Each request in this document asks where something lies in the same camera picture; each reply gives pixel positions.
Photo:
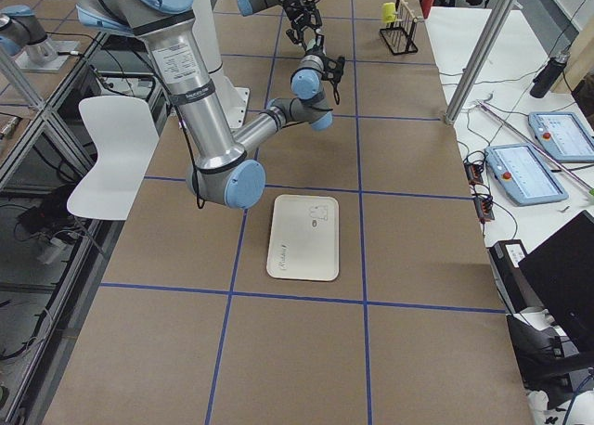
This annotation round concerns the light green cup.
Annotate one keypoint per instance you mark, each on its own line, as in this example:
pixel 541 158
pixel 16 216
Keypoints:
pixel 315 44

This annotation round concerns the yellow cup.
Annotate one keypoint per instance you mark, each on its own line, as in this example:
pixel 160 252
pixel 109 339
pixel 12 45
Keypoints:
pixel 389 13

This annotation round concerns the cream rabbit tray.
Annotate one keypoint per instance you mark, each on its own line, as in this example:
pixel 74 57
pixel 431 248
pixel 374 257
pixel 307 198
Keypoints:
pixel 304 239

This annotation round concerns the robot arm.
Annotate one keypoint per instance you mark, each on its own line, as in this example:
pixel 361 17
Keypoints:
pixel 221 171
pixel 250 7

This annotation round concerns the black wire cup rack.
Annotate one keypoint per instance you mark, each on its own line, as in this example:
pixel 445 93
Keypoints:
pixel 400 36

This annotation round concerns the white chair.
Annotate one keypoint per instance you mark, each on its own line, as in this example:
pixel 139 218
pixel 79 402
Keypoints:
pixel 125 136

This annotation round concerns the teach pendant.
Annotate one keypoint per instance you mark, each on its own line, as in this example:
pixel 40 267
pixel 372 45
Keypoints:
pixel 562 136
pixel 523 176

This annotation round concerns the far teach pendant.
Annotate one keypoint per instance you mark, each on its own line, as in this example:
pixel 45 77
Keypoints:
pixel 562 136

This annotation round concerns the near teach pendant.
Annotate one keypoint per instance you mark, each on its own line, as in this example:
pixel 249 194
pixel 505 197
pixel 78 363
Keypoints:
pixel 523 176

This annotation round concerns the aluminium frame post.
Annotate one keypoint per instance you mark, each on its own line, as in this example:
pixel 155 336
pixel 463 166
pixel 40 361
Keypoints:
pixel 487 38

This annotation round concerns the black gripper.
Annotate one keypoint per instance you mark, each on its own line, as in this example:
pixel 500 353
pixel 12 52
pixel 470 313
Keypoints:
pixel 296 7
pixel 316 45

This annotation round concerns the black monitor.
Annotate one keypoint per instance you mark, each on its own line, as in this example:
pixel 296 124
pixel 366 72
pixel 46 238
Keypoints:
pixel 560 271

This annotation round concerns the black water bottle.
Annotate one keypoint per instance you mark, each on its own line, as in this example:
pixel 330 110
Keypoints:
pixel 543 82

